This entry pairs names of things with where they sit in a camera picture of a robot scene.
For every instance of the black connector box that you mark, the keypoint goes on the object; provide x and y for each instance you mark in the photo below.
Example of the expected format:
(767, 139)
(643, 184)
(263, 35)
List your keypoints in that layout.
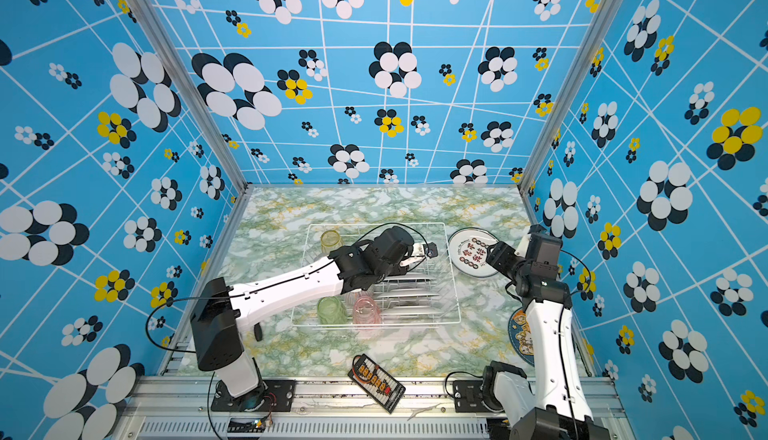
(376, 382)

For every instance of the yellow glass cup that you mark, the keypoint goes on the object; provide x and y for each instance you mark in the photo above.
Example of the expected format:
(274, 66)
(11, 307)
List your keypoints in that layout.
(330, 240)

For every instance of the pink glass cup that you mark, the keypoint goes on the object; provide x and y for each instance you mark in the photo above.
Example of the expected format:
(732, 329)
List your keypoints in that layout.
(366, 312)

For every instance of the black screwdriver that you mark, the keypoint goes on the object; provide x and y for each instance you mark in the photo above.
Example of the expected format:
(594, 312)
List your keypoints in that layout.
(258, 333)

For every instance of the round cartoon coaster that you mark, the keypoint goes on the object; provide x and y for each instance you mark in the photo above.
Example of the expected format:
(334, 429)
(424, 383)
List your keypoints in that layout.
(520, 336)

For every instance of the aluminium corner post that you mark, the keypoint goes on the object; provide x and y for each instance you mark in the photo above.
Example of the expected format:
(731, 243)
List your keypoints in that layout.
(575, 77)
(158, 36)

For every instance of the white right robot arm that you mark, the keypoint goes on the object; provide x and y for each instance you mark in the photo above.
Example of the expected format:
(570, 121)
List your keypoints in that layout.
(554, 406)

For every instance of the aluminium corner post right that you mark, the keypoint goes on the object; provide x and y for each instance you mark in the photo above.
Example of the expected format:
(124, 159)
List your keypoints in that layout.
(575, 77)

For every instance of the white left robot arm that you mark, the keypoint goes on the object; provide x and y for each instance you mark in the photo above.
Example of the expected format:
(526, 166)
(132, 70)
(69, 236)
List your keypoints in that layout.
(223, 314)

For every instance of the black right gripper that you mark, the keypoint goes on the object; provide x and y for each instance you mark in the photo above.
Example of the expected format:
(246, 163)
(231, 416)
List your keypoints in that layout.
(501, 257)

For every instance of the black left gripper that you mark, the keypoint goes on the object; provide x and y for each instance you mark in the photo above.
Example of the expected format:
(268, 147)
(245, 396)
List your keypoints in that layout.
(402, 270)

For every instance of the aluminium front rail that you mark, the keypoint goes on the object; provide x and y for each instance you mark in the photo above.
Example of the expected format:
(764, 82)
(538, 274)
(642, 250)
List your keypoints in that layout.
(322, 408)

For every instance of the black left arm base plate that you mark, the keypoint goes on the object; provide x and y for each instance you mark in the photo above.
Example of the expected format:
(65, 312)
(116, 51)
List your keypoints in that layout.
(274, 395)

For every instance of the aluminium corner post left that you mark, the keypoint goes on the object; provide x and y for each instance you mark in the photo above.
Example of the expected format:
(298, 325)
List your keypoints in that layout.
(158, 36)

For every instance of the white wire dish rack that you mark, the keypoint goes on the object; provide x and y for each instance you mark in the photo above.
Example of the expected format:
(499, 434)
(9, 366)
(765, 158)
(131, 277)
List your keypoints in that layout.
(424, 297)

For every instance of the white plate red characters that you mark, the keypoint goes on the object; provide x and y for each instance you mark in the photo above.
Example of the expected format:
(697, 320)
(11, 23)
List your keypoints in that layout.
(468, 251)

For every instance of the green glass cup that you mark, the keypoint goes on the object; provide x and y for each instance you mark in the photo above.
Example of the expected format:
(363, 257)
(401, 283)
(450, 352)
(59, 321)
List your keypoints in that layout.
(332, 311)

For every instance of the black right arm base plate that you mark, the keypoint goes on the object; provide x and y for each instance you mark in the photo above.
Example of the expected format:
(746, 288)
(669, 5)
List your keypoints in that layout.
(468, 397)

